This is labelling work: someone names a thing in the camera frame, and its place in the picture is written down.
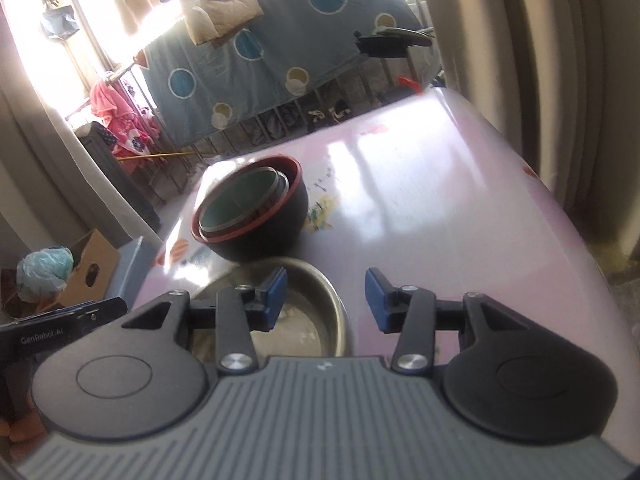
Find large steel plate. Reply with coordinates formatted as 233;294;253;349
195;257;352;363

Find black bicycle saddle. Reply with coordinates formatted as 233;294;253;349
354;27;433;58

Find person's left hand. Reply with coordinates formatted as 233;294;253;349
1;410;47;462

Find red plastic bag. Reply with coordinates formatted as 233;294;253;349
397;76;424;94

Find black red lacquer bowl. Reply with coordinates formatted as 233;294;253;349
191;155;309;262

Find grey-green ceramic bowl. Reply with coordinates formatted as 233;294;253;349
198;167;267;236

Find beige curtain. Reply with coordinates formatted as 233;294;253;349
426;0;639;257

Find small dark green bowl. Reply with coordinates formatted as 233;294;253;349
252;167;290;219

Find yellow broom stick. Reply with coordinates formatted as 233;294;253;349
115;151;196;162

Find grey storage box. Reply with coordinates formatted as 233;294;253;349
104;237;157;310

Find brown cardboard box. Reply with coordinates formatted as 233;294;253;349
58;230;119;307

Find teal plastic bag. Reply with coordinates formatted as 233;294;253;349
16;247;74;304

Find blue dotted hanging blanket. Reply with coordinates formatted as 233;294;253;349
142;0;420;146

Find pink hanging clothes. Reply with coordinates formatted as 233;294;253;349
89;80;160;174

